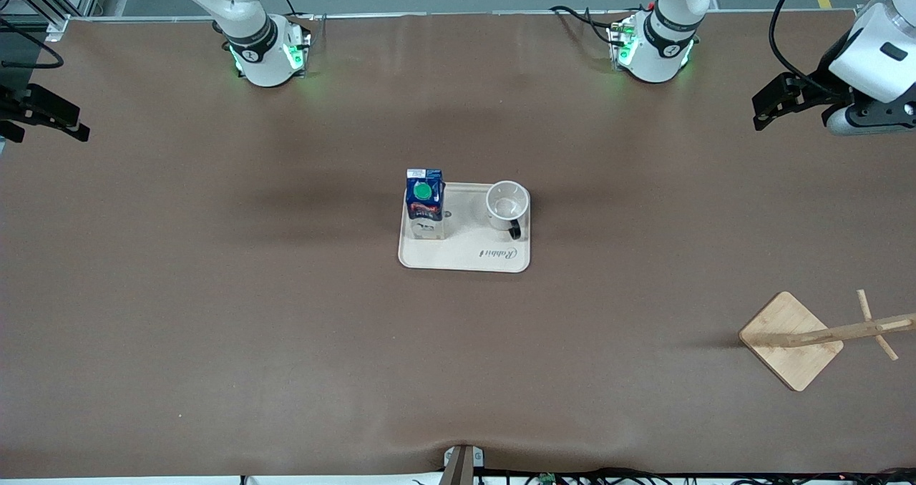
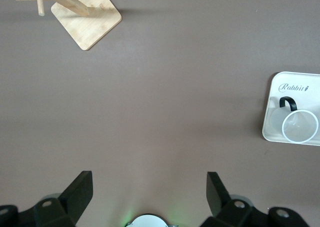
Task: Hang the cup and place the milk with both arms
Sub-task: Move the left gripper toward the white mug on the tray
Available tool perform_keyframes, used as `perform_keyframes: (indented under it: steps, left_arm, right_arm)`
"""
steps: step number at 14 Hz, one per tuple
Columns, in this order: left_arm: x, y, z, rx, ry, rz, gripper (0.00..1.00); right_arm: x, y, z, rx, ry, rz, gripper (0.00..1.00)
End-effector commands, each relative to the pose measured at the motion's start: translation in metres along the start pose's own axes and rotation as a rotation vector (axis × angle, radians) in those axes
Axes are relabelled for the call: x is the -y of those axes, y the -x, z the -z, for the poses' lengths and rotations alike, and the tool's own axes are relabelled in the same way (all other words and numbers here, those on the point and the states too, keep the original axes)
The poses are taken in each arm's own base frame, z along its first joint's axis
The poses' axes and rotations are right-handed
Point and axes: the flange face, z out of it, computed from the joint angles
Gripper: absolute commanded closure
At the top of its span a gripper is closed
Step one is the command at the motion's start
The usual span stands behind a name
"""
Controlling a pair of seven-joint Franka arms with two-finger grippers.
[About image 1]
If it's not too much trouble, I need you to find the white smiley mug black handle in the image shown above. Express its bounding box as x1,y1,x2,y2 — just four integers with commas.
486,180,531,241

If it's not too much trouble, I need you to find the blue white milk carton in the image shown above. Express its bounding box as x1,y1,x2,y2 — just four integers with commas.
404,169,446,241

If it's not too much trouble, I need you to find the wooden cup rack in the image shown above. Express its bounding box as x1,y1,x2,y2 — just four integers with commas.
739,289,916,392

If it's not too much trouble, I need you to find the beige plastic tray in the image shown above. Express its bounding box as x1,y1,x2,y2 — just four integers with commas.
398,182,532,273

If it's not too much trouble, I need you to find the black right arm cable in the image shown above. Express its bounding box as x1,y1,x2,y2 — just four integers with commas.
0,16,65,69

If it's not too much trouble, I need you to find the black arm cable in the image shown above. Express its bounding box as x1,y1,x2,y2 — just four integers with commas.
0,16,65,69
769,0,854,103

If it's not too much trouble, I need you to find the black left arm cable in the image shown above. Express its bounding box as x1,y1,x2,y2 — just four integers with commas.
769,0,854,103

